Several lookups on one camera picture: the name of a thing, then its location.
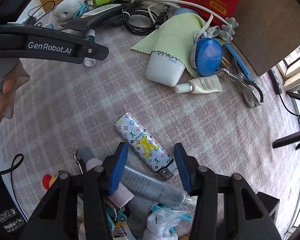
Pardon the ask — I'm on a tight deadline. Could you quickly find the person's left hand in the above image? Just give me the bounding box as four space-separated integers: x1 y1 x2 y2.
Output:
0 60 30 123

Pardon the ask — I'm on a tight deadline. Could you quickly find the patterned lighter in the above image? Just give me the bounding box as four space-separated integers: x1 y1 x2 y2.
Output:
113 112 178 181

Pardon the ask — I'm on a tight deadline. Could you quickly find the grey silver tube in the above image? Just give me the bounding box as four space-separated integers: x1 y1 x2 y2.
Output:
121 166 197 208

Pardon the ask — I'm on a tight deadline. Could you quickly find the crumpled clear plastic bag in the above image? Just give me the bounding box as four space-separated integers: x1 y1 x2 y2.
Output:
142 208 187 240

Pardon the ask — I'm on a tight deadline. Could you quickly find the green glass vial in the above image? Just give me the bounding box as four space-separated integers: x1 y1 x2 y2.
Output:
83 28 97 67

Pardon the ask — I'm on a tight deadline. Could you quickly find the blue plastic clothes peg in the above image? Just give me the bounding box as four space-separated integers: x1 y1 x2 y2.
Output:
73 3 89 18

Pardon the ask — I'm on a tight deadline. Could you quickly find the small cream tube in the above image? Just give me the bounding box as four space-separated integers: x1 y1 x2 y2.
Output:
174 75 223 94

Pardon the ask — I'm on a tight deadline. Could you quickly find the black sachet with white label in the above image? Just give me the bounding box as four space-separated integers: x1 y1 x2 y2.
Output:
60 1 138 31

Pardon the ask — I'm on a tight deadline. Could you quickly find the white bottle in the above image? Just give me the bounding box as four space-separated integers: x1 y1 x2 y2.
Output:
145 50 185 87

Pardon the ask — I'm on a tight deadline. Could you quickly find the black wooden tray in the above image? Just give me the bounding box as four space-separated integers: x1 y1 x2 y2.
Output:
257 192 280 223

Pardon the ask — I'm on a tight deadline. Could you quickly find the silver metal tongs clip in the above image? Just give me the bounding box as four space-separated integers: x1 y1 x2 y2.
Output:
216 68 264 108

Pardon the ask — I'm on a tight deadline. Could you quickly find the blue round case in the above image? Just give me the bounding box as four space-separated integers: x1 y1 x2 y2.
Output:
190 37 223 76

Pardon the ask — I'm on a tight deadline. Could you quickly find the black power strip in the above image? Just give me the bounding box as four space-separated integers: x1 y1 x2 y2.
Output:
268 68 282 95

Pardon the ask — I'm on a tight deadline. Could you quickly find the light green cleaning cloth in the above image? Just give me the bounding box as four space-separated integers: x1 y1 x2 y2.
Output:
132 12 221 77

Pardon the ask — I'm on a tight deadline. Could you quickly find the black tripod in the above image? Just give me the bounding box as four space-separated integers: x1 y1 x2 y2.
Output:
272 94 300 150

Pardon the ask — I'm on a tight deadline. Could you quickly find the white curved cable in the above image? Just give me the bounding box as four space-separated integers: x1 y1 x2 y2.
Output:
121 0 233 28

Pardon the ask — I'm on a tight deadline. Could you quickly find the white coiled usb cable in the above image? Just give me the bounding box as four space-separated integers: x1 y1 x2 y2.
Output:
193 15 222 43

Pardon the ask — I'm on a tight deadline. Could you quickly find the black coiled cable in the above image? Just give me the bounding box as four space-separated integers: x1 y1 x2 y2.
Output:
121 4 170 36

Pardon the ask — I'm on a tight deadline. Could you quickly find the grey plush cable holder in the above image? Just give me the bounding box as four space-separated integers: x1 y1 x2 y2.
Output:
218 17 239 42

